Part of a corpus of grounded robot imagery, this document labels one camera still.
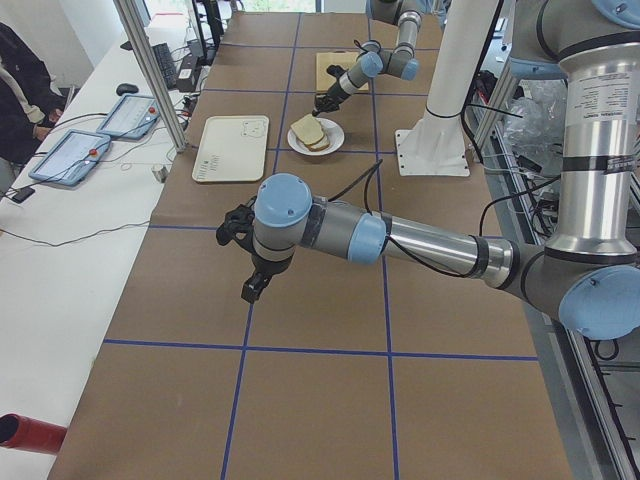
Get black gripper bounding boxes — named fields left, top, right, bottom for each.
left=241, top=255, right=291, bottom=303
left=311, top=90, right=351, bottom=117

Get white round plate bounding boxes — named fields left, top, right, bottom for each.
left=287, top=118, right=345, bottom=156

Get wooden cutting board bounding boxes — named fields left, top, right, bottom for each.
left=316, top=51, right=370, bottom=94

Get cream bear serving tray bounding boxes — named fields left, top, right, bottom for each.
left=192, top=115, right=269, bottom=183

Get small metal cylinder weight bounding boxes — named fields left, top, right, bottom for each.
left=152, top=165, right=168, bottom=183

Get black keyboard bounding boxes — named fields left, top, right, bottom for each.
left=151, top=43, right=177, bottom=90

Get blue teach pendant far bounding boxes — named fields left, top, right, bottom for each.
left=96, top=94, right=159, bottom=140

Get blue teach pendant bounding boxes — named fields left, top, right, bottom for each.
left=96, top=94, right=159, bottom=140
left=29, top=130, right=111, bottom=187

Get black computer mouse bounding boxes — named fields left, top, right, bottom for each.
left=116, top=83, right=139, bottom=96

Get blue teach pendant near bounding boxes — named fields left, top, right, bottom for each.
left=29, top=130, right=111, bottom=187

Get seated person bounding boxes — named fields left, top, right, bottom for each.
left=1, top=24, right=66, bottom=165

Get red cylinder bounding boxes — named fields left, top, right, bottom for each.
left=1, top=413, right=67, bottom=455

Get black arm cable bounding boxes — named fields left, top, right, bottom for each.
left=352, top=39, right=384, bottom=64
left=329, top=158, right=481, bottom=279

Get white camera mast base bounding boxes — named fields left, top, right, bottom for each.
left=396, top=0, right=502, bottom=177

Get aluminium frame post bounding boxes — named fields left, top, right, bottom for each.
left=113, top=0, right=187, bottom=153

